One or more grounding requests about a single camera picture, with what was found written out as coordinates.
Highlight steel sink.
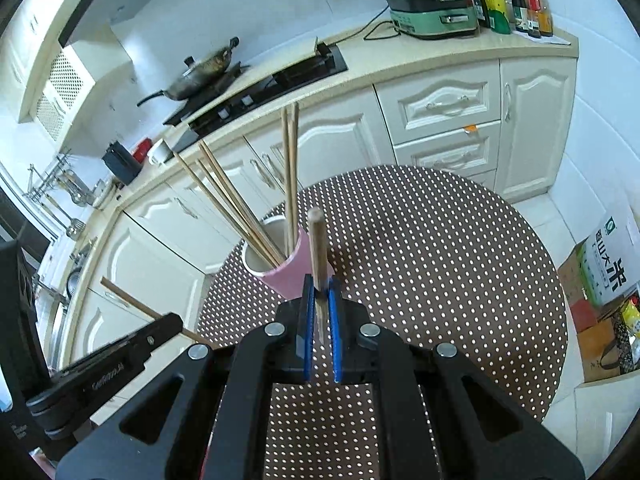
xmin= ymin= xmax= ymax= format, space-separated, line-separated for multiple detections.
xmin=47 ymin=240 xmax=96 ymax=361

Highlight white mug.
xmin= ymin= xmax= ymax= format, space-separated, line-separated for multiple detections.
xmin=147 ymin=139 xmax=173 ymax=166

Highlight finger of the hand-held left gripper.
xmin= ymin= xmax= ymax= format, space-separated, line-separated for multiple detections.
xmin=50 ymin=312 xmax=183 ymax=382

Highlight cream drawer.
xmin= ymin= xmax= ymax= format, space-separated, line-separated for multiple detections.
xmin=392 ymin=64 xmax=501 ymax=133
xmin=395 ymin=122 xmax=501 ymax=173

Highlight beige countertop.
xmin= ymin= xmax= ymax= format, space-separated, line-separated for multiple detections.
xmin=50 ymin=25 xmax=581 ymax=241

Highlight black power cable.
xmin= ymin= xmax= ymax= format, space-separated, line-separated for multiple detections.
xmin=320 ymin=7 xmax=401 ymax=46

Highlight green white printed carton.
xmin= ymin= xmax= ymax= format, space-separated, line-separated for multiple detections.
xmin=575 ymin=212 xmax=640 ymax=311

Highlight red label sauce bottle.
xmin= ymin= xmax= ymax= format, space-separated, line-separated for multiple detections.
xmin=522 ymin=0 xmax=543 ymax=38

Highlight white paper sheet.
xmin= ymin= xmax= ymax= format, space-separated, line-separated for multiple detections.
xmin=520 ymin=27 xmax=573 ymax=47

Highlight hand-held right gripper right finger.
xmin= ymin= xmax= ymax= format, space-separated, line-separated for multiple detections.
xmin=327 ymin=276 xmax=586 ymax=480

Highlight black gas hob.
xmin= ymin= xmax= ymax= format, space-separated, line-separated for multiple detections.
xmin=187 ymin=45 xmax=348 ymax=136

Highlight range hood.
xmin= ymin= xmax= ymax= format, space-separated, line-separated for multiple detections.
xmin=57 ymin=0 xmax=176 ymax=78

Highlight glass wok lid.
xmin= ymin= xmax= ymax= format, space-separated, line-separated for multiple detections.
xmin=180 ymin=47 xmax=233 ymax=81

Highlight dark soy sauce bottle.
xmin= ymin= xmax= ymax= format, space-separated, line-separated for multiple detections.
xmin=506 ymin=0 xmax=530 ymax=33

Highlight cream cabinets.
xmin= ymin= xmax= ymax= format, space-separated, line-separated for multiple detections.
xmin=50 ymin=57 xmax=578 ymax=361
xmin=0 ymin=0 xmax=101 ymax=121

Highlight brown cardboard box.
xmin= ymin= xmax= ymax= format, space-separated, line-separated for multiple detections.
xmin=555 ymin=240 xmax=640 ymax=386

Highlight green electric cooker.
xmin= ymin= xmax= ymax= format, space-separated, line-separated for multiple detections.
xmin=385 ymin=0 xmax=481 ymax=40

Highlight stack of bowls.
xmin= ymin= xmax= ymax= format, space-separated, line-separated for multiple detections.
xmin=92 ymin=177 xmax=118 ymax=211

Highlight cream upper cabinets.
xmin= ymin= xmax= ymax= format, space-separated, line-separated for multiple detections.
xmin=0 ymin=0 xmax=101 ymax=121

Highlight small lattice door cabinet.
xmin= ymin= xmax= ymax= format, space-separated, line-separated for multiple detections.
xmin=30 ymin=45 xmax=98 ymax=146

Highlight pink cup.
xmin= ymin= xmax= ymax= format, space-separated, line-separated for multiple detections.
xmin=241 ymin=215 xmax=336 ymax=306

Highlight steel wok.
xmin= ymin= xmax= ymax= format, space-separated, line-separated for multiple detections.
xmin=137 ymin=37 xmax=241 ymax=107

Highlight bundle of wooden chopsticks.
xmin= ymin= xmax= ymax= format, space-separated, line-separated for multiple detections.
xmin=172 ymin=102 xmax=301 ymax=268

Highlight metal wall rack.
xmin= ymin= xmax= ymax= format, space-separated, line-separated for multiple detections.
xmin=25 ymin=152 xmax=96 ymax=241

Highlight patterned bag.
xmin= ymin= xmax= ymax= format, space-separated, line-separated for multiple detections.
xmin=607 ymin=295 xmax=640 ymax=376

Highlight black induction cooker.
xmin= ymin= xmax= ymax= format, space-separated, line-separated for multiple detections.
xmin=162 ymin=62 xmax=251 ymax=128

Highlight tan wooden chopstick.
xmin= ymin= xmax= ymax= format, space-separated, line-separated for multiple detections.
xmin=100 ymin=276 xmax=213 ymax=351
xmin=307 ymin=207 xmax=328 ymax=348

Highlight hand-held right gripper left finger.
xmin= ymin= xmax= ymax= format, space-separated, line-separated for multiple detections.
xmin=55 ymin=274 xmax=317 ymax=480

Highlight black kettle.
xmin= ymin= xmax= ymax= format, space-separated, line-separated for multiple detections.
xmin=102 ymin=142 xmax=143 ymax=185

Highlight brown dotted tablecloth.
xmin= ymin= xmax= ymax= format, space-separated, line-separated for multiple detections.
xmin=197 ymin=164 xmax=571 ymax=480

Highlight cream lower cabinets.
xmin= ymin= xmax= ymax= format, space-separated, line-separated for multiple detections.
xmin=50 ymin=57 xmax=578 ymax=361

